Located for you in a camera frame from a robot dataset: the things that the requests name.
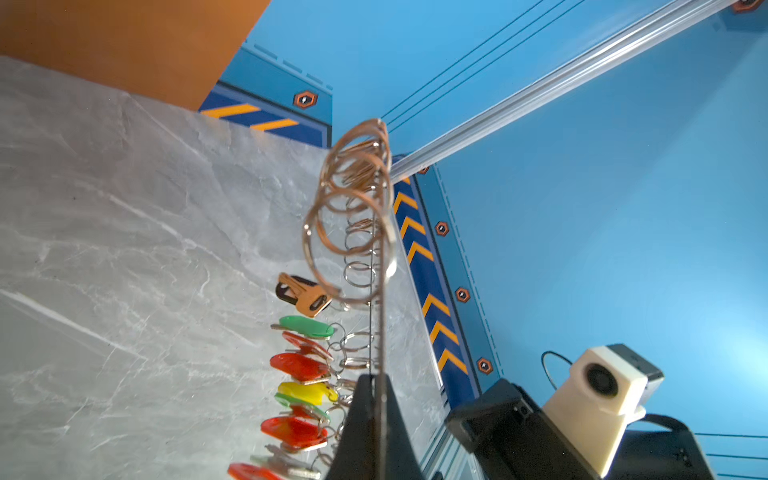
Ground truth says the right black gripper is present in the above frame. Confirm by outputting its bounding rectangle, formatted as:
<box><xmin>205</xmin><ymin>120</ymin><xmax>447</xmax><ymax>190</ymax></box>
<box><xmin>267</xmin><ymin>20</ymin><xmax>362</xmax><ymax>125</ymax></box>
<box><xmin>445</xmin><ymin>379</ymin><xmax>599</xmax><ymax>479</ymax></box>

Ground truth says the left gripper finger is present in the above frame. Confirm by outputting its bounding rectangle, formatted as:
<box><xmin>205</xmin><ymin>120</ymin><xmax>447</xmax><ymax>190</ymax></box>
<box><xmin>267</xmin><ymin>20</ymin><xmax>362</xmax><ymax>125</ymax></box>
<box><xmin>326</xmin><ymin>374</ymin><xmax>424</xmax><ymax>479</ymax></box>

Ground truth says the bunch of coloured key tags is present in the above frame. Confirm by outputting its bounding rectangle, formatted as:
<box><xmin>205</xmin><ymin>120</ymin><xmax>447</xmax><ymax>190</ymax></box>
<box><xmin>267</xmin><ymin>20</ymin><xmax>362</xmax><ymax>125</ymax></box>
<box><xmin>227</xmin><ymin>330</ymin><xmax>356</xmax><ymax>479</ymax></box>

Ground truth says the yellow key tag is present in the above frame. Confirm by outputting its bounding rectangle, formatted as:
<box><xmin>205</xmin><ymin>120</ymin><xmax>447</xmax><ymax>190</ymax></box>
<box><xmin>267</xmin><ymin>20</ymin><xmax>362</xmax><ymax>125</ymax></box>
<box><xmin>277</xmin><ymin>382</ymin><xmax>339</xmax><ymax>406</ymax></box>

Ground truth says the red key tag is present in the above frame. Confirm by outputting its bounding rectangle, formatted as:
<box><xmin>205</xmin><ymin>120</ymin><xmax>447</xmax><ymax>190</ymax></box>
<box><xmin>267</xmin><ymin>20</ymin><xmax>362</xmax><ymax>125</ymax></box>
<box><xmin>270</xmin><ymin>352</ymin><xmax>331</xmax><ymax>385</ymax></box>

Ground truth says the green key tag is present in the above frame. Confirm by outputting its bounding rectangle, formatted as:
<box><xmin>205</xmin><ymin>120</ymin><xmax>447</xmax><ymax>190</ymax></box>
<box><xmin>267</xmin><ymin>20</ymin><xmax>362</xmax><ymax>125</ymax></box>
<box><xmin>270</xmin><ymin>315</ymin><xmax>336</xmax><ymax>339</ymax></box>

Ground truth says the orange black key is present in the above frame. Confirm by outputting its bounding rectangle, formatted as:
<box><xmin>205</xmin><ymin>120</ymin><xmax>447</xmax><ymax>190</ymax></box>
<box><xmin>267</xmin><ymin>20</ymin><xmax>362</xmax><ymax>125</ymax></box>
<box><xmin>275</xmin><ymin>272</ymin><xmax>332</xmax><ymax>319</ymax></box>

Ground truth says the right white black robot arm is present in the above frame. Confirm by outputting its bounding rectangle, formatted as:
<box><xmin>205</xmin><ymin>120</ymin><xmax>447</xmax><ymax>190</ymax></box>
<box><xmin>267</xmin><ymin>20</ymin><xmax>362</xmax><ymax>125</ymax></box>
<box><xmin>445</xmin><ymin>379</ymin><xmax>715</xmax><ymax>479</ymax></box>

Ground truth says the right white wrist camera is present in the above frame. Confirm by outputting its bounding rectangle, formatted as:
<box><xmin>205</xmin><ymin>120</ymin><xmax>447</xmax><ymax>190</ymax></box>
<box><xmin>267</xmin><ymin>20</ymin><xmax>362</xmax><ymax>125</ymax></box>
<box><xmin>542</xmin><ymin>344</ymin><xmax>664</xmax><ymax>478</ymax></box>

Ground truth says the right aluminium corner post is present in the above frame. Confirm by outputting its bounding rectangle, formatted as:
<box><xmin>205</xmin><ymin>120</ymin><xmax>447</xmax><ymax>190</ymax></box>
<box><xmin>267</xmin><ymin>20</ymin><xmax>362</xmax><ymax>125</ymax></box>
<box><xmin>390</xmin><ymin>0</ymin><xmax>732</xmax><ymax>182</ymax></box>

